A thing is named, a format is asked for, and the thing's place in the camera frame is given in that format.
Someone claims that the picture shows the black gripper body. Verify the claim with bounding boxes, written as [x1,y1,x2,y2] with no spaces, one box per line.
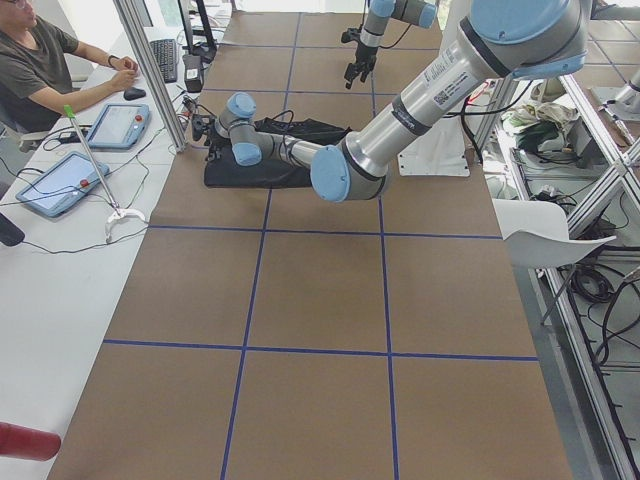
[205,124,233,161]
[354,42,378,68]

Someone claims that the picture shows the black printed t-shirt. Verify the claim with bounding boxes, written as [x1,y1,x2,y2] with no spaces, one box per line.
[203,118,352,189]

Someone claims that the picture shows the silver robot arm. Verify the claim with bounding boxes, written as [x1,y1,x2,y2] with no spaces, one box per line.
[209,1,591,202]
[340,0,439,89]

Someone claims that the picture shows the small black labelled box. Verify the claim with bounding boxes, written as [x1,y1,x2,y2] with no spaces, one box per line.
[182,54,204,93]

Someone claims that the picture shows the black computer mouse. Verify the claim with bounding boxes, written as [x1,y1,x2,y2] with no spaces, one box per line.
[123,87,146,101]

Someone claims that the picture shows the far teach pendant tablet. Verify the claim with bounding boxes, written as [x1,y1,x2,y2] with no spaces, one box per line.
[86,103,150,150]

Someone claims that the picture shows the teach pendant tablet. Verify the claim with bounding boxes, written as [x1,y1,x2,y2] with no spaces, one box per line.
[15,151,100,218]
[86,103,150,150]

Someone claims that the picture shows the black monitor on stand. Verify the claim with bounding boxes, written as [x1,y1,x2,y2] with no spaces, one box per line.
[177,0,218,64]

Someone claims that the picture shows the black computer keyboard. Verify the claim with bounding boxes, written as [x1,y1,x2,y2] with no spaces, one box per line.
[149,39,178,83]

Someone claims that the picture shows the metal reacher grabber tool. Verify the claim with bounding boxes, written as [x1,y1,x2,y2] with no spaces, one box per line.
[63,104,147,244]

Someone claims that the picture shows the near teach pendant tablet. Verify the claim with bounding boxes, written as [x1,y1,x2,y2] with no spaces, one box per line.
[15,151,100,218]

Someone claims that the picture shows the seated man grey shirt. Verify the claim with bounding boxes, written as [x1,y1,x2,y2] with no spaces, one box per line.
[0,0,141,134]

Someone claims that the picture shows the white plastic chair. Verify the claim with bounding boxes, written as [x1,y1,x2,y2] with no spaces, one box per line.
[492,199,616,269]

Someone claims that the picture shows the red fire extinguisher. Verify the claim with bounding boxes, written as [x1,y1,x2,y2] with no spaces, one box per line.
[1,422,61,461]

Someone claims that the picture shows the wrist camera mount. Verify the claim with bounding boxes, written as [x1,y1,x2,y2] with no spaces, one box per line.
[191,113,212,142]
[340,28,361,44]

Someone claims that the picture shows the aluminium frame post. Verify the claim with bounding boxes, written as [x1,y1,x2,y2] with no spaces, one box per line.
[113,0,187,153]

